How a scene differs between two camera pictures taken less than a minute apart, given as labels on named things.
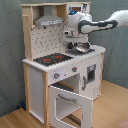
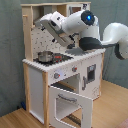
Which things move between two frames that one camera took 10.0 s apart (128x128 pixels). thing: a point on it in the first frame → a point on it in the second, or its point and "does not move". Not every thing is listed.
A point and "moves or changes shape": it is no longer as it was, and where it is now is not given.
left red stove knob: (57, 75) does not move
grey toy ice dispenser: (91, 73) does not move
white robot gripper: (75, 36) → (54, 23)
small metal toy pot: (83, 47) moves or changes shape
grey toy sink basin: (78, 52) does not move
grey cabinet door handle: (84, 82) does not move
